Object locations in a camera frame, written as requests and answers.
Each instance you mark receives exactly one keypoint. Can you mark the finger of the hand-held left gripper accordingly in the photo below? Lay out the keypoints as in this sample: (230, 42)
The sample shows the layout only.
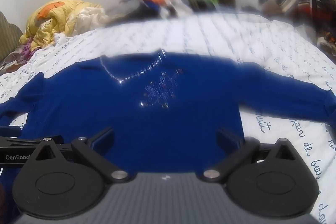
(23, 140)

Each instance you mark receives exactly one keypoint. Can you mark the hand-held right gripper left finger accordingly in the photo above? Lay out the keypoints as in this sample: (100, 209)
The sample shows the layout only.
(104, 137)

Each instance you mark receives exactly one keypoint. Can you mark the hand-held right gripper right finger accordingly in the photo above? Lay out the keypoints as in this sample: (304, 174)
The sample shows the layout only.
(229, 138)

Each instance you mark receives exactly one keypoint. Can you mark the blue rhinestone sweater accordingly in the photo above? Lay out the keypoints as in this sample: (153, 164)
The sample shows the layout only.
(162, 121)

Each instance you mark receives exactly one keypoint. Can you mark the purple cloth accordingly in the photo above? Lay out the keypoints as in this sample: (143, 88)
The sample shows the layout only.
(26, 52)

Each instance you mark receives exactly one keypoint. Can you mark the white script-printed bedspread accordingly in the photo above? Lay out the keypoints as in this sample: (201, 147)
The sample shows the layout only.
(210, 35)

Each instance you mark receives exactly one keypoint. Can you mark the olive upholstered headboard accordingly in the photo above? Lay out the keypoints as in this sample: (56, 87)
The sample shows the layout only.
(9, 35)

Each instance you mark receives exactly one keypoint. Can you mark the yellow cartoon blanket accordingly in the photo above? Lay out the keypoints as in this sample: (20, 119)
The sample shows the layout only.
(57, 19)

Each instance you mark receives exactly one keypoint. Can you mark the dark cloth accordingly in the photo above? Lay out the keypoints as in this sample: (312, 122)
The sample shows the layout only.
(134, 12)

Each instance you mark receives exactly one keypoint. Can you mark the red object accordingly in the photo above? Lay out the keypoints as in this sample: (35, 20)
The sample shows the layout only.
(305, 14)

